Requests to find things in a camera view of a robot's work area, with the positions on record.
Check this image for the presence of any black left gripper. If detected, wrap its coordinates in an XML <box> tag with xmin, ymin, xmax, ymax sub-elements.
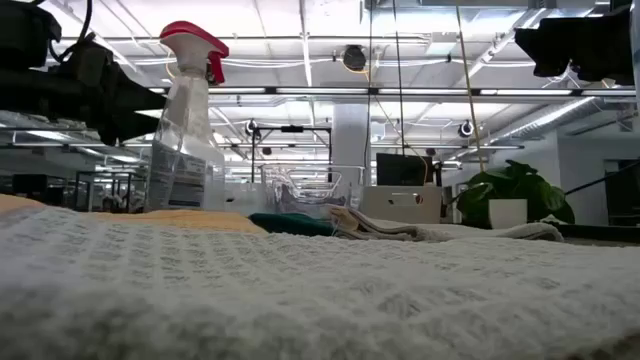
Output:
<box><xmin>0</xmin><ymin>0</ymin><xmax>167</xmax><ymax>146</ymax></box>

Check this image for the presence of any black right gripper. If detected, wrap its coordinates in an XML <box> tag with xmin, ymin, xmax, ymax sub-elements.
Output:
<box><xmin>514</xmin><ymin>5</ymin><xmax>635</xmax><ymax>85</ymax></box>

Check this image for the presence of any clear spray bottle red trigger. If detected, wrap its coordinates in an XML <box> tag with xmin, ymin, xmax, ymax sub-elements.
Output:
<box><xmin>144</xmin><ymin>20</ymin><xmax>230</xmax><ymax>212</ymax></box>

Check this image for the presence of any orange cloth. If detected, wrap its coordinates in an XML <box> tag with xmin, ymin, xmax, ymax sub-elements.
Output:
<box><xmin>0</xmin><ymin>193</ymin><xmax>270</xmax><ymax>236</ymax></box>

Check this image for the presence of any small clear plastic bin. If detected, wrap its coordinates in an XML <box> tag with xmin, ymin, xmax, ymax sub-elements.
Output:
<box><xmin>204</xmin><ymin>179</ymin><xmax>266</xmax><ymax>216</ymax></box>

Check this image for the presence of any green plant in white pot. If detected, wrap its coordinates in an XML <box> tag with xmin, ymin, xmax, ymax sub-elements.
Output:
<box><xmin>452</xmin><ymin>159</ymin><xmax>576</xmax><ymax>230</ymax></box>

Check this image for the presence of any dark green folded cloth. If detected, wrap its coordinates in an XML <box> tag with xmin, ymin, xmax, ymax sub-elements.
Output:
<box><xmin>248</xmin><ymin>212</ymin><xmax>337</xmax><ymax>238</ymax></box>

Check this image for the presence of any large clear plastic bin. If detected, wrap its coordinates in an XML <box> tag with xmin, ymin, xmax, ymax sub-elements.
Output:
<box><xmin>259</xmin><ymin>164</ymin><xmax>367</xmax><ymax>217</ymax></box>

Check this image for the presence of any black computer monitor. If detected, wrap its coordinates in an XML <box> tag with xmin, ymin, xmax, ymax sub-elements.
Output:
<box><xmin>375</xmin><ymin>152</ymin><xmax>435</xmax><ymax>187</ymax></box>

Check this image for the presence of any grey waffle weave cloth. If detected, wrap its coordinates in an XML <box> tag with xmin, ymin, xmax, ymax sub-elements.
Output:
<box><xmin>0</xmin><ymin>205</ymin><xmax>640</xmax><ymax>360</ymax></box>

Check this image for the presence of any yellow cable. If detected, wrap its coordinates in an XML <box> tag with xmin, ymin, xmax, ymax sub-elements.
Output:
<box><xmin>453</xmin><ymin>0</ymin><xmax>487</xmax><ymax>174</ymax></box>

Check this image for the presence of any black background stand frame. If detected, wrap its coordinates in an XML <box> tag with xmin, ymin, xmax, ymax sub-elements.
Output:
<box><xmin>251</xmin><ymin>125</ymin><xmax>334</xmax><ymax>184</ymax></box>

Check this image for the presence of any black cable with coil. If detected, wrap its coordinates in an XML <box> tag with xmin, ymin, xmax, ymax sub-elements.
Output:
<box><xmin>391</xmin><ymin>0</ymin><xmax>407</xmax><ymax>157</ymax></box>

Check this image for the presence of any black aluminium table frame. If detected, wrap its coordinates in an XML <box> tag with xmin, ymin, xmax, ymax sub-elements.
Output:
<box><xmin>552</xmin><ymin>159</ymin><xmax>640</xmax><ymax>246</ymax></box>

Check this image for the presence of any thin black cable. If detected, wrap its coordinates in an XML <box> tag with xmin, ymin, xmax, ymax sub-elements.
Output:
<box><xmin>366</xmin><ymin>0</ymin><xmax>375</xmax><ymax>187</ymax></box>

